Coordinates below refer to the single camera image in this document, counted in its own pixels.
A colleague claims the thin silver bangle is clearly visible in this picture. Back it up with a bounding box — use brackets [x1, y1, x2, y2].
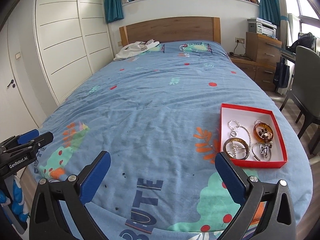
[251, 142, 272, 161]

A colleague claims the brown bead bracelet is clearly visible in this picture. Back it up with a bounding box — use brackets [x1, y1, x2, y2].
[258, 127, 273, 144]

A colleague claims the twisted silver bracelet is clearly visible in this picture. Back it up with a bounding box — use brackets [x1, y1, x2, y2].
[226, 141, 249, 159]

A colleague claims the dark brown jade bangle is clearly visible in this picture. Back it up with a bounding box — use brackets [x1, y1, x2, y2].
[223, 138, 249, 160]

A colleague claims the amber translucent bangle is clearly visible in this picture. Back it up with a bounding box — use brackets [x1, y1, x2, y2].
[253, 120, 274, 143]

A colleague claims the silver pearl chain necklace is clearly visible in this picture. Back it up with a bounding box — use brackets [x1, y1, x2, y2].
[227, 119, 252, 145]

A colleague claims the red white jewelry box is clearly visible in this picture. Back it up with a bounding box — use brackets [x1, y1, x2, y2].
[220, 103, 287, 168]

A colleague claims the white door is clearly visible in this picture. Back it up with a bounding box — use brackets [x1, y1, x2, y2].
[0, 17, 41, 143]

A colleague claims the silver crystal charm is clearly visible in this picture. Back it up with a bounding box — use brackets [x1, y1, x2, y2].
[260, 144, 270, 158]

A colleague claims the white wardrobe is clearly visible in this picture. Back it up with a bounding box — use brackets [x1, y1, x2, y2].
[35, 0, 113, 104]

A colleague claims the grey desk chair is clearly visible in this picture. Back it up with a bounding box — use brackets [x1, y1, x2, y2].
[280, 46, 319, 138]

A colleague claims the white clothing on bed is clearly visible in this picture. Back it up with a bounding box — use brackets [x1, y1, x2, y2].
[113, 40, 160, 61]

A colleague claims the dark hanging bag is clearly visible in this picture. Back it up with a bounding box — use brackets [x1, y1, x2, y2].
[273, 58, 290, 89]

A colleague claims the teal left curtain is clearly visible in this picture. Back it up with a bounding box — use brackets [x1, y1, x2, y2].
[104, 0, 124, 24]

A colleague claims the teal curtain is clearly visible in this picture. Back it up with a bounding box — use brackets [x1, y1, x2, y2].
[259, 0, 281, 26]
[104, 0, 124, 24]

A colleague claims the wooden drawer cabinet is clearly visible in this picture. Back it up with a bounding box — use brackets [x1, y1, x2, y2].
[230, 32, 282, 92]

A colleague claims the dark bag on desk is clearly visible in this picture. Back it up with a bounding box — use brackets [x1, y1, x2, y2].
[289, 32, 317, 53]

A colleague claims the white printer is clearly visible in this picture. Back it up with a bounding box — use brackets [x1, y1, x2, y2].
[247, 17, 277, 38]

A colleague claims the wooden headboard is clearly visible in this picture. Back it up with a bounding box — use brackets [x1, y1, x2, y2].
[119, 16, 221, 46]

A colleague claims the teal right curtain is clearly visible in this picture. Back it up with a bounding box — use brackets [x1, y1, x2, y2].
[259, 0, 281, 26]

